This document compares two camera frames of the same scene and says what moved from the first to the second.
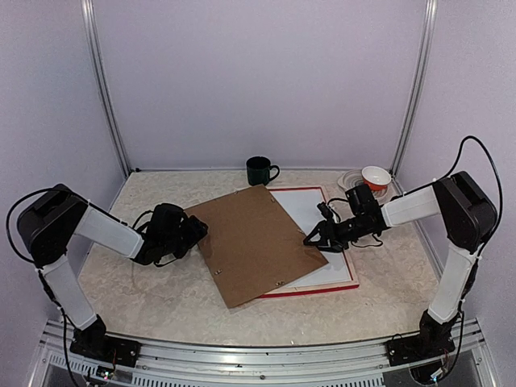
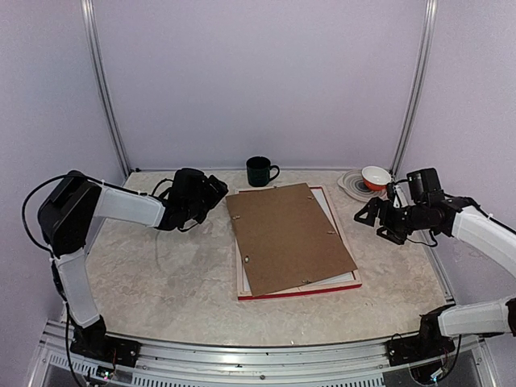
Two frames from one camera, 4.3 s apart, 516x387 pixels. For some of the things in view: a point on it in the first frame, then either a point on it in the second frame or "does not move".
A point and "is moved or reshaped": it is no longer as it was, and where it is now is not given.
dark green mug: (258, 170) does not move
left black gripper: (197, 230) → (214, 197)
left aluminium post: (89, 12) does not move
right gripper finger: (326, 229) → (372, 214)
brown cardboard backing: (252, 246) is moved or reshaped
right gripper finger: (334, 247) → (389, 235)
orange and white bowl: (376, 177) does not move
